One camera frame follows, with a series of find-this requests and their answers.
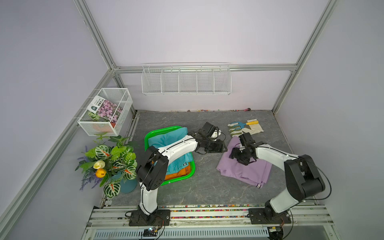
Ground white wire wall shelf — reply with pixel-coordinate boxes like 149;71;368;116
141;62;232;95

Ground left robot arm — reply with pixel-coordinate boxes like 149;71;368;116
136;130;226;218

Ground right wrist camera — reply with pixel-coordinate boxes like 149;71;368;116
239;133;256;148

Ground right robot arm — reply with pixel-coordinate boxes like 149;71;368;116
230;144;326;218

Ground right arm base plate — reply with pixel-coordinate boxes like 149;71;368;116
246;207;292;225

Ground purple pants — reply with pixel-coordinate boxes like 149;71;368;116
217;137;272;189

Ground white wire cube basket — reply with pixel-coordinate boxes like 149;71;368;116
78;88;133;137

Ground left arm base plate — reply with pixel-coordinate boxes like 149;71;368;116
129;209;171;227

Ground flower seed packet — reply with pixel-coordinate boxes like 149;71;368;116
87;96;123;124

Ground green plastic basket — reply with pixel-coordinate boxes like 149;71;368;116
145;126;196;186

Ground aluminium mounting rail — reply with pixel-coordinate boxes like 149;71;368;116
86;204;334;230

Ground blue hand fork yellow handle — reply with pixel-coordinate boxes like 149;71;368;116
228;121;259;130

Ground artificial flower plant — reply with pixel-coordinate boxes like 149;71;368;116
76;135;138;199

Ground teal pants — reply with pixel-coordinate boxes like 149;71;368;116
148;127;194;175

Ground orange pants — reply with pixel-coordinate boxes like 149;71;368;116
165;164;191;181

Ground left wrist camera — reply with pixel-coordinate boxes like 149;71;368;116
198;122;222;140

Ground teal plant pot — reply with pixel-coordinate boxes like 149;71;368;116
120;178;138;194

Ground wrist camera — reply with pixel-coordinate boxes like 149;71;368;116
239;133;256;148
198;122;222;140

